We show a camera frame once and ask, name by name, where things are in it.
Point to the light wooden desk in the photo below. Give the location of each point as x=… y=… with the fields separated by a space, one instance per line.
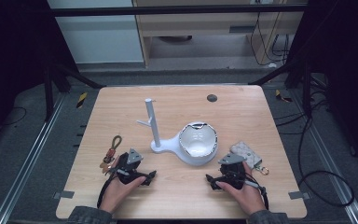
x=199 y=26

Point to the white cabinet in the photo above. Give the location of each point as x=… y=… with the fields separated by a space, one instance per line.
x=99 y=37

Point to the black horizontal metal bar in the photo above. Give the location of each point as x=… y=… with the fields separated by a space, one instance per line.
x=167 y=10

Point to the black metal stand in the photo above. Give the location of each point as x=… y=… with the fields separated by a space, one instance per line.
x=48 y=93
x=306 y=90

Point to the yellow black striped tape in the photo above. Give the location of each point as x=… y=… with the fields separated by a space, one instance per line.
x=282 y=96
x=81 y=100

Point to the person's right hand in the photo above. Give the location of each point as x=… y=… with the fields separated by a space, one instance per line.
x=248 y=197

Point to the aluminium floor rail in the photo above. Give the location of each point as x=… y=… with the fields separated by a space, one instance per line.
x=332 y=168
x=28 y=158

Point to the round grey table grommet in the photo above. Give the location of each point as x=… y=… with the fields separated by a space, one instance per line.
x=212 y=98

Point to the grey tape strip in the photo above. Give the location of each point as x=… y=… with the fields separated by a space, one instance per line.
x=299 y=195
x=63 y=195

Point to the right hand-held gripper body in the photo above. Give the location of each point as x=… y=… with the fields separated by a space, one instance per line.
x=232 y=172

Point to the white bowl with jagged rim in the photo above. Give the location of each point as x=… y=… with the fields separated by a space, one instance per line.
x=197 y=141

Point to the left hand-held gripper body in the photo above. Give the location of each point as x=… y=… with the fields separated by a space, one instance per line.
x=127 y=174

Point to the grey patterned key pouch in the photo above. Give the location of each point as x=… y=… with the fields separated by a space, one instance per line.
x=245 y=152

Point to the person's left hand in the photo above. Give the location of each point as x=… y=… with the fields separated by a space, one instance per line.
x=115 y=194

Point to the dark curtain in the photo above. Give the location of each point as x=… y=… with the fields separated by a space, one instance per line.
x=12 y=62
x=345 y=62

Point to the white key holder stand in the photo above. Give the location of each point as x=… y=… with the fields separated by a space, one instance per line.
x=167 y=146

